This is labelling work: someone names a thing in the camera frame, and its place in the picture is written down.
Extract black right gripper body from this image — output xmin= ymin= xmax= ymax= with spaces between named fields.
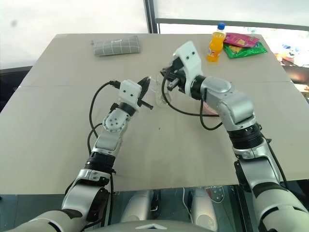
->
xmin=166 ymin=57 xmax=187 ymax=92

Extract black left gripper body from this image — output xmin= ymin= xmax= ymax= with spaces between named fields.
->
xmin=137 ymin=81 xmax=147 ymax=107

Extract clear plastic cup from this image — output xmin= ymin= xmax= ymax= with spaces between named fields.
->
xmin=149 ymin=74 xmax=173 ymax=107

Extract pink bowl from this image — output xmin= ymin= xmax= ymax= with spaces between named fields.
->
xmin=202 ymin=101 xmax=219 ymax=116

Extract orange soda bottle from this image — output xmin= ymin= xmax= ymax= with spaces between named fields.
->
xmin=206 ymin=22 xmax=227 ymax=63

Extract grey checked pencil case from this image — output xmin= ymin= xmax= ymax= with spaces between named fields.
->
xmin=92 ymin=35 xmax=141 ymax=57

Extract green snack bag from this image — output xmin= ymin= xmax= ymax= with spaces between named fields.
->
xmin=223 ymin=41 xmax=268 ymax=59

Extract magenta snack bag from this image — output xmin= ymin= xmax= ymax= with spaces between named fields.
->
xmin=223 ymin=32 xmax=259 ymax=48

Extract silver rounded robot leg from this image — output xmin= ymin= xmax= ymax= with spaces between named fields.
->
xmin=190 ymin=188 xmax=218 ymax=230
xmin=120 ymin=191 xmax=152 ymax=224

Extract colourful toy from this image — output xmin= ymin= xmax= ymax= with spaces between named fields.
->
xmin=274 ymin=43 xmax=309 ymax=66

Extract dark side table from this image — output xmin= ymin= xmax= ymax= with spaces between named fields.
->
xmin=281 ymin=63 xmax=309 ymax=85

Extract grey robot torso cover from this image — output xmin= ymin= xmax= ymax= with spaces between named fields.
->
xmin=96 ymin=218 xmax=219 ymax=232

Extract black side furniture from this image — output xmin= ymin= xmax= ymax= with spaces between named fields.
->
xmin=0 ymin=65 xmax=33 ymax=113

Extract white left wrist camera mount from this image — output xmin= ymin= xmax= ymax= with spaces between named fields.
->
xmin=118 ymin=79 xmax=143 ymax=107

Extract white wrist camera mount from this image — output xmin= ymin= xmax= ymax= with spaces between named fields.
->
xmin=172 ymin=41 xmax=202 ymax=94
xmin=118 ymin=79 xmax=143 ymax=107

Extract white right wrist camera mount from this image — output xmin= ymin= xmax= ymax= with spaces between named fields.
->
xmin=172 ymin=41 xmax=202 ymax=94

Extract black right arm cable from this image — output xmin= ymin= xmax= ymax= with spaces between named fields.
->
xmin=161 ymin=76 xmax=224 ymax=131

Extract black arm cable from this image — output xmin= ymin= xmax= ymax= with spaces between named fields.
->
xmin=161 ymin=76 xmax=224 ymax=131
xmin=86 ymin=80 xmax=121 ymax=155

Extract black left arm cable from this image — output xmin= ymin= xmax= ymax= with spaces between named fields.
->
xmin=86 ymin=80 xmax=121 ymax=155

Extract black window post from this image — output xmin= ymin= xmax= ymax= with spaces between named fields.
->
xmin=144 ymin=0 xmax=161 ymax=35

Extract black window rail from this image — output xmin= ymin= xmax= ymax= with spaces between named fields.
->
xmin=156 ymin=18 xmax=309 ymax=32

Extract thin white cable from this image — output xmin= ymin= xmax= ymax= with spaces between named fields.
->
xmin=182 ymin=187 xmax=194 ymax=218

